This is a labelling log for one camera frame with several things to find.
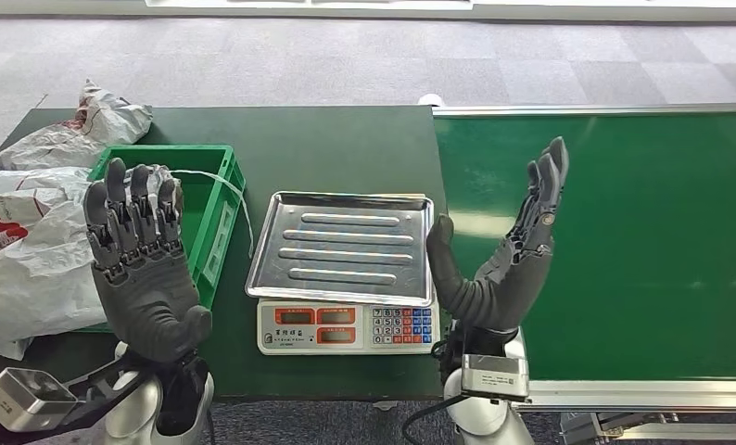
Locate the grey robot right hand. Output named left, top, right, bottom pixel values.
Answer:
left=425, top=135, right=571, bottom=337

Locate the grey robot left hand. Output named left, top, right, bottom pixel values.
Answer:
left=82, top=158, right=214, bottom=364

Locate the silver white package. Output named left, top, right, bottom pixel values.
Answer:
left=119, top=161, right=185, bottom=216

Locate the green conveyor belt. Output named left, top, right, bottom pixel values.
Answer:
left=433, top=112, right=736, bottom=383

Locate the green plastic crate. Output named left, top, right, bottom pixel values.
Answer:
left=76, top=143, right=248, bottom=337

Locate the large white mailer bag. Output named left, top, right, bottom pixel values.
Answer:
left=0, top=195, right=109, bottom=362

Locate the white electronic price scale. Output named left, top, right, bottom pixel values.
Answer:
left=255, top=292, right=441, bottom=358

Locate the white mailer bag red print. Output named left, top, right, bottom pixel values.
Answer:
left=0, top=166, right=94, bottom=261

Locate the stainless steel scale tray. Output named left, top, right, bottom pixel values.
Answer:
left=244, top=190, right=438, bottom=309

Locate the white crumpled mailer bag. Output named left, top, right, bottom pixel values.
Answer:
left=0, top=78, right=155, bottom=173

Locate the white baseboard strip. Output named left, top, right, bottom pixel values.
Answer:
left=0, top=0, right=736, bottom=24

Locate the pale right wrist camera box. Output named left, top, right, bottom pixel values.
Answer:
left=460, top=353, right=531, bottom=404

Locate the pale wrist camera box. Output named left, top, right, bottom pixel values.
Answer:
left=0, top=366, right=80, bottom=435
left=460, top=353, right=531, bottom=404

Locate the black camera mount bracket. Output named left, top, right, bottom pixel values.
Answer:
left=0, top=354, right=151, bottom=445

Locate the white plastic strap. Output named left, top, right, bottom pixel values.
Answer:
left=169, top=168, right=256, bottom=260

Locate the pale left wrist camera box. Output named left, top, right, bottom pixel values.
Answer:
left=0, top=366, right=80, bottom=435

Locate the black cable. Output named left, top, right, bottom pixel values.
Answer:
left=400, top=392, right=467, bottom=445

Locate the aluminium conveyor frame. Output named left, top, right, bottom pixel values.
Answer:
left=431, top=101, right=736, bottom=445

